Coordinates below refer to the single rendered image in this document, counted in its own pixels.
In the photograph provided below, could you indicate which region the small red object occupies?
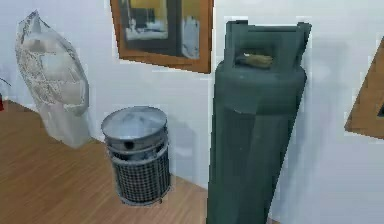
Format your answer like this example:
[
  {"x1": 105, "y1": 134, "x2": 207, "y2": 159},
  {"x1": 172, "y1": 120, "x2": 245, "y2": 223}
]
[{"x1": 0, "y1": 77, "x2": 12, "y2": 112}]

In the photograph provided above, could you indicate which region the grey metal mesh bin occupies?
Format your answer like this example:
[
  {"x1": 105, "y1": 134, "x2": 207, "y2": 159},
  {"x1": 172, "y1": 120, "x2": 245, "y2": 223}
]
[{"x1": 100, "y1": 105, "x2": 172, "y2": 206}]

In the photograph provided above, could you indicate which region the dark green gas cylinder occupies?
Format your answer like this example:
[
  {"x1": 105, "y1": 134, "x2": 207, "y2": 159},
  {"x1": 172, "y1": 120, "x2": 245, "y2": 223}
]
[{"x1": 206, "y1": 19, "x2": 313, "y2": 224}]

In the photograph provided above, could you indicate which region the white bust sculpture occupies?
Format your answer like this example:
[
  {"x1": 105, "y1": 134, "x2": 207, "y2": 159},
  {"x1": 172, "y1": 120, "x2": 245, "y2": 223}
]
[{"x1": 14, "y1": 9, "x2": 92, "y2": 150}]

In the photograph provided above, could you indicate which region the wood framed wall picture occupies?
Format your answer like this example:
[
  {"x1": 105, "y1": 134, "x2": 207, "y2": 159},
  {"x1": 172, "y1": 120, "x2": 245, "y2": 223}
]
[
  {"x1": 344, "y1": 36, "x2": 384, "y2": 140},
  {"x1": 109, "y1": 0, "x2": 215, "y2": 75}
]

